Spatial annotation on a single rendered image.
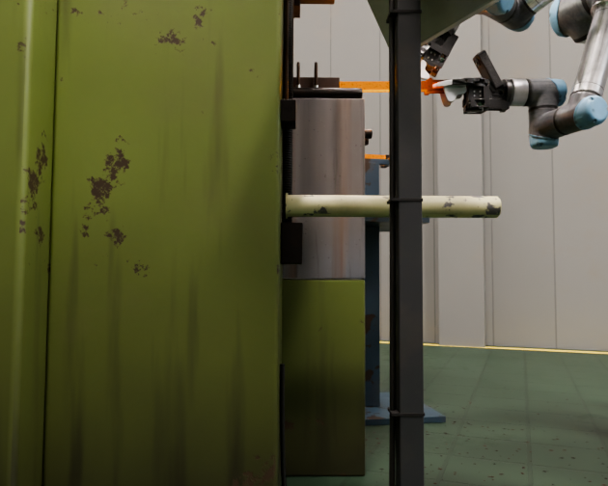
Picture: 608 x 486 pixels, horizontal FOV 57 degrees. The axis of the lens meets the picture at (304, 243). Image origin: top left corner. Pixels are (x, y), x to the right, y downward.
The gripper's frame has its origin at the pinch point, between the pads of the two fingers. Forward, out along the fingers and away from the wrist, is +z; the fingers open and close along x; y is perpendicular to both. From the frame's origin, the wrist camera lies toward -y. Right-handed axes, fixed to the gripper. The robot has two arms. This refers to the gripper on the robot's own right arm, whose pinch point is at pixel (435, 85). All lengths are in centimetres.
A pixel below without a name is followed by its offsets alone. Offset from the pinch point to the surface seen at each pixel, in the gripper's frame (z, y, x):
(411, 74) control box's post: 19, 19, -60
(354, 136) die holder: 24.4, 18.3, -16.0
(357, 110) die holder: 23.6, 11.8, -16.0
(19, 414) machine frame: 87, 76, -53
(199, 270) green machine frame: 57, 51, -45
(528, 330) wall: -120, 91, 231
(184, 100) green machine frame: 60, 18, -44
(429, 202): 12, 38, -39
